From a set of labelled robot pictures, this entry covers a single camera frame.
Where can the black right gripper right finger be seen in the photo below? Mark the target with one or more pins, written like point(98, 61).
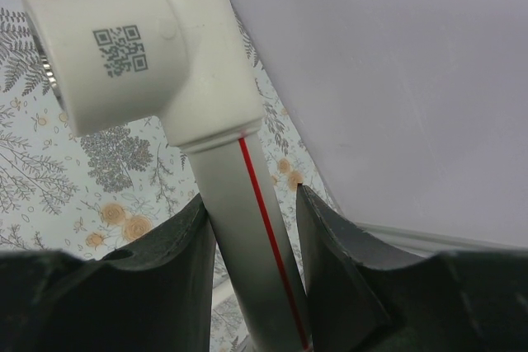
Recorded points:
point(366, 295)

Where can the white pipe frame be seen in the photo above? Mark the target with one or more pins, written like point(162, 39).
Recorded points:
point(109, 62)

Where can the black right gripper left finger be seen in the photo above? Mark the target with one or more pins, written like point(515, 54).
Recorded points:
point(154, 294)

